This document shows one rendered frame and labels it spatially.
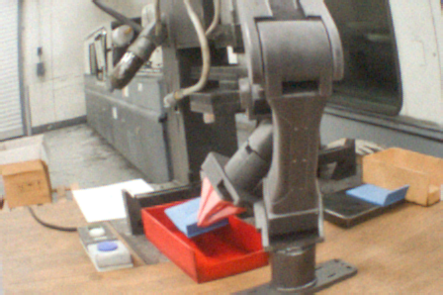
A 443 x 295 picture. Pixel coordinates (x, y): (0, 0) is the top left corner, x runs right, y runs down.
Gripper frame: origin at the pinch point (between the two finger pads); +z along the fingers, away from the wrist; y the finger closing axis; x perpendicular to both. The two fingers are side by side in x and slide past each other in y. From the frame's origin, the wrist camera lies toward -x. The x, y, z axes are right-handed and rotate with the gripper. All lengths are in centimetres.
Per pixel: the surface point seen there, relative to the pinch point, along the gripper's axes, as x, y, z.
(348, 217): -22.6, -6.6, -12.1
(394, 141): -84, 31, -21
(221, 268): 0.9, -9.8, 0.8
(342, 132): -96, 59, -6
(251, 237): -5.6, -4.9, -2.7
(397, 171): -36.8, -1.2, -22.5
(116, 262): 8.8, 0.3, 14.0
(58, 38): -307, 839, 308
